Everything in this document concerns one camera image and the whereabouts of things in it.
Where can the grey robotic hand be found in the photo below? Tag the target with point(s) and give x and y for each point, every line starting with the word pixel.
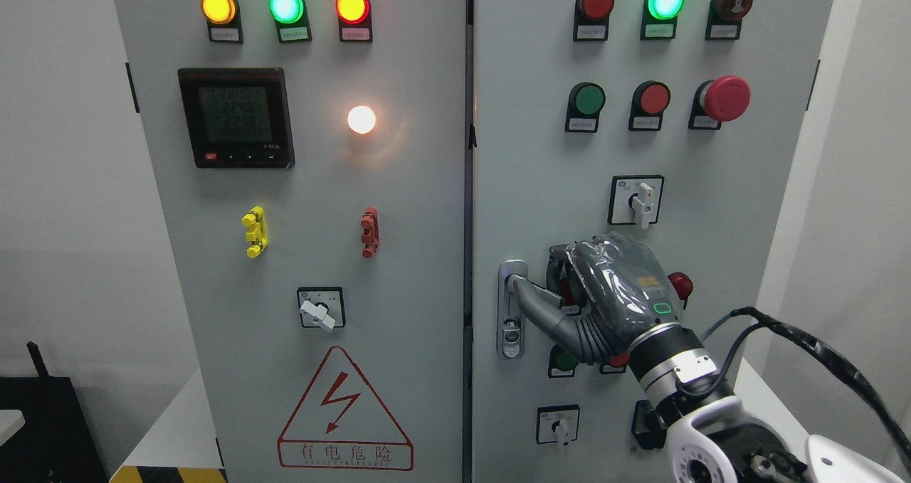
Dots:
pixel 632 307

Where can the silver door handle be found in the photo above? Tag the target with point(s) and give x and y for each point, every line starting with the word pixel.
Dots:
pixel 510 322

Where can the grey cabinet door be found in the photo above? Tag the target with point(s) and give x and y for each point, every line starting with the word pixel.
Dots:
pixel 537 186
pixel 404 306

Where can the green indicator light left door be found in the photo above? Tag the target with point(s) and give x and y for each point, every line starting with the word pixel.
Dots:
pixel 291 20

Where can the red indicator light middle left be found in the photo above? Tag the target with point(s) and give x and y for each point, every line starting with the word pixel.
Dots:
pixel 570 306

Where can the red indicator light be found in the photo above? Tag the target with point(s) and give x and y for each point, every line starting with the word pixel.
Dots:
pixel 683 286
pixel 570 306
pixel 591 20

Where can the red push button lower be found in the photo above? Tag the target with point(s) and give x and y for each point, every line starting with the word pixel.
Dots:
pixel 615 366

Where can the red push button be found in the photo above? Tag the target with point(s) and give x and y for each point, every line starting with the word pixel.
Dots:
pixel 648 103
pixel 615 366

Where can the red indicator light middle right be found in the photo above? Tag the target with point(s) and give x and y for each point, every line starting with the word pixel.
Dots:
pixel 683 286

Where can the green push button lower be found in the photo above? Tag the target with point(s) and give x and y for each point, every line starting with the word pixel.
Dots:
pixel 561 363

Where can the green push button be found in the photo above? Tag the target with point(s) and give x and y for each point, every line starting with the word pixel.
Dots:
pixel 584 106
pixel 561 363

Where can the green push button upper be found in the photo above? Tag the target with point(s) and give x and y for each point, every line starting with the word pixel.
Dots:
pixel 584 106

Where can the red push button upper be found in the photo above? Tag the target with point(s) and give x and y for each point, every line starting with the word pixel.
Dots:
pixel 648 103

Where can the red emergency stop button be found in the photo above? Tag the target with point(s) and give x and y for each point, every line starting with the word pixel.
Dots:
pixel 719 100

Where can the red plastic clip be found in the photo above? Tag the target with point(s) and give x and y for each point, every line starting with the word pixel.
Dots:
pixel 370 232

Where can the red indicator light top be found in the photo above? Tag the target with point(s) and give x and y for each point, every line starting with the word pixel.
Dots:
pixel 591 20

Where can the red electric hazard sign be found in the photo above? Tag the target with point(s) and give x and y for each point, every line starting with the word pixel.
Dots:
pixel 340 422

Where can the green indicator light top right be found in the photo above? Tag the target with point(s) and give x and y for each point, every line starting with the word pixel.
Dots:
pixel 659 19

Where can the white glowing lamp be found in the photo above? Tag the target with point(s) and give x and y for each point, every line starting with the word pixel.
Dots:
pixel 361 119

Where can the dark red buzzer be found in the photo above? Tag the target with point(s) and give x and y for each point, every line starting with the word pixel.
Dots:
pixel 725 19

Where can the yellow plastic clip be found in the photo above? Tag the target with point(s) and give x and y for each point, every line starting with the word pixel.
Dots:
pixel 256 231

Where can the red-orange indicator light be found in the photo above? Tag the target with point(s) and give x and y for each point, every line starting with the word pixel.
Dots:
pixel 355 20

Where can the black digital power meter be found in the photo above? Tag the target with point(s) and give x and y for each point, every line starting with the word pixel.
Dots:
pixel 237 118

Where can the yellow indicator light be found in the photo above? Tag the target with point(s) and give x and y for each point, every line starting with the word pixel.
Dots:
pixel 223 20

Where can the black box with antenna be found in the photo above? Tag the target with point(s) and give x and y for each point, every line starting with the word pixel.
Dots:
pixel 54 445

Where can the white rotary switch upper right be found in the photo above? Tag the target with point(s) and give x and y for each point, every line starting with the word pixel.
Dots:
pixel 635 200

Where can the white rotary switch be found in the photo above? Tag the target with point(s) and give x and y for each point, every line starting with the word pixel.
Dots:
pixel 557 424
pixel 635 200

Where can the white rotary switch lower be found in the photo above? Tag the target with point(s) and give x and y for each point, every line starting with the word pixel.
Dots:
pixel 557 424

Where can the black selector knob switch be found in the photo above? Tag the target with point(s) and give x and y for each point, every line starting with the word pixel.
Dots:
pixel 647 427

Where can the white rotary switch left door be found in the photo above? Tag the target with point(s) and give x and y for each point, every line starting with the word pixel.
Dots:
pixel 321 307

